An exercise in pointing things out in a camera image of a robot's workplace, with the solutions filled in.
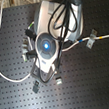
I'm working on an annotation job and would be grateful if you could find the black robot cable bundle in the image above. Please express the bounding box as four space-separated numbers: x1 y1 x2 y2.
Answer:
20 0 88 85

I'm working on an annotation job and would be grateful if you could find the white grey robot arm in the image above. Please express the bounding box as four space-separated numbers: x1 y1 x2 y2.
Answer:
23 0 83 93

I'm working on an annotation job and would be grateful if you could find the white yellow routed cable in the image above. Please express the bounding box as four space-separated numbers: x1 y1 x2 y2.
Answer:
59 32 109 53

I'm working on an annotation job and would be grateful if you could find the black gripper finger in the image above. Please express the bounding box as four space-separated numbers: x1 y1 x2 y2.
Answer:
32 80 40 93
55 77 62 85

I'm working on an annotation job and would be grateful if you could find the metal cable clip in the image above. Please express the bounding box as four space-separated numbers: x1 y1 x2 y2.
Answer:
86 30 97 49

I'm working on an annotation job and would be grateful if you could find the grey gripper body blue light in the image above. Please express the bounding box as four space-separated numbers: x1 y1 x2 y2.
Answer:
18 21 69 85

